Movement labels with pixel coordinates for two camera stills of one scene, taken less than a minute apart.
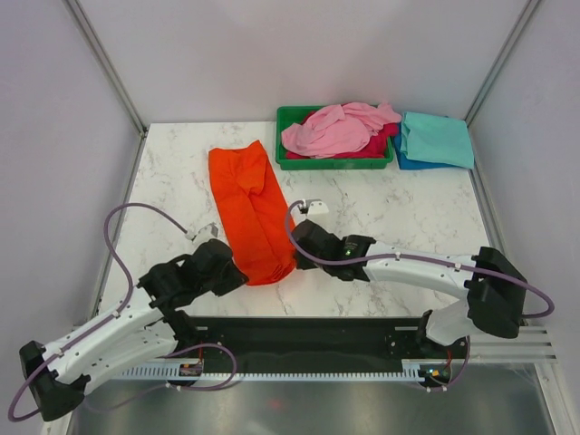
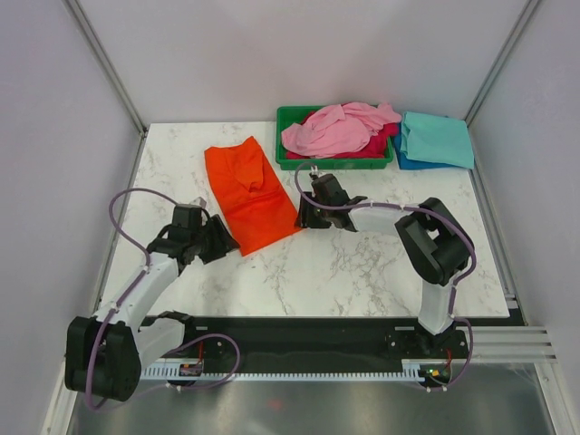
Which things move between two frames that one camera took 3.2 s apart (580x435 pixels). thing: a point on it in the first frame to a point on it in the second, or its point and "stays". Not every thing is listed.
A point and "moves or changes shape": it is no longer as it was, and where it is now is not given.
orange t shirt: [254, 213] moves or changes shape
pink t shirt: [339, 130] stays
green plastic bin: [286, 117] stays
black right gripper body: [304, 262] to [314, 216]
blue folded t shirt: [407, 163] stays
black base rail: [310, 343] stays
